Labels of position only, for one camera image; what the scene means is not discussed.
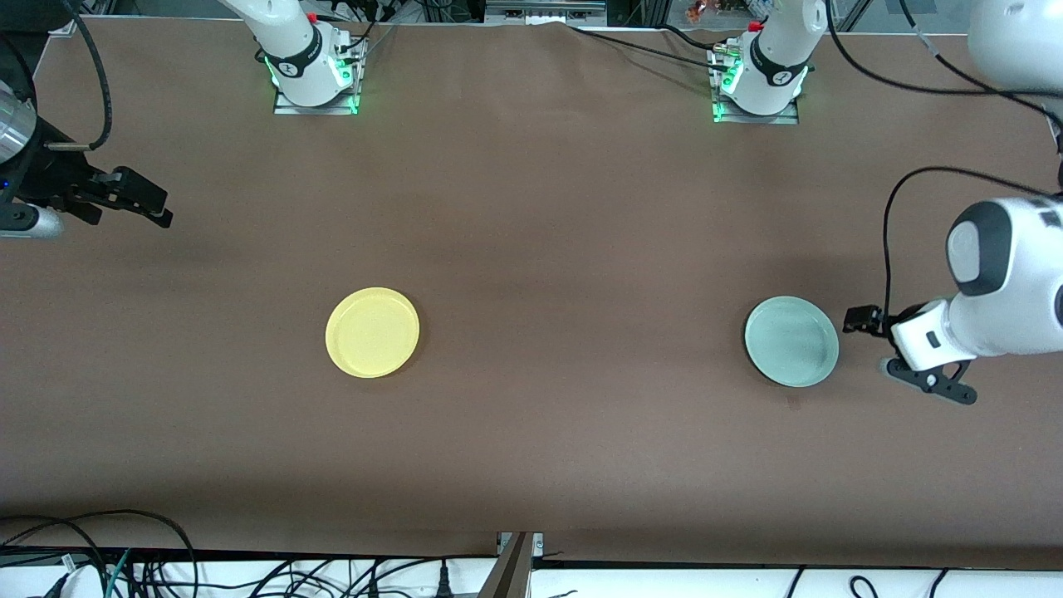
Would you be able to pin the brown table cover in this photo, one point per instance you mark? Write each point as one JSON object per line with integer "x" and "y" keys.
{"x": 531, "y": 457}

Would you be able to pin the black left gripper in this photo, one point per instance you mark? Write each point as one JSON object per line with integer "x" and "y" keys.
{"x": 889, "y": 321}

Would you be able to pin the slanted metal profile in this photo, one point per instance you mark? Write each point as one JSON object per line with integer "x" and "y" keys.
{"x": 511, "y": 573}

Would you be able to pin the black power plug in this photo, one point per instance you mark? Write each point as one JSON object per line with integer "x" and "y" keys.
{"x": 444, "y": 585}

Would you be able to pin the pale green round plate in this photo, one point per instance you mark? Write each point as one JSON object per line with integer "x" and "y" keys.
{"x": 791, "y": 342}

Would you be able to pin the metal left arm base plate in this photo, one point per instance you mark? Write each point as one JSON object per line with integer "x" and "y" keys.
{"x": 781, "y": 119}

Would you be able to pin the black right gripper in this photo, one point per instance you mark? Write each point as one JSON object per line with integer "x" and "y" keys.
{"x": 51, "y": 181}

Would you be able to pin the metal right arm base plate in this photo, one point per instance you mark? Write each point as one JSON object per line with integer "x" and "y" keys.
{"x": 315, "y": 110}

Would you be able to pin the yellow round plate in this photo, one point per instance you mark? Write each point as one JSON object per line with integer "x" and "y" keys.
{"x": 372, "y": 332}

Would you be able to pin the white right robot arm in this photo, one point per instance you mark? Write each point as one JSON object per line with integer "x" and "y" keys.
{"x": 291, "y": 41}

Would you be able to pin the small metal bracket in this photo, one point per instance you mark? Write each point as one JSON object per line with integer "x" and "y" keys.
{"x": 538, "y": 544}

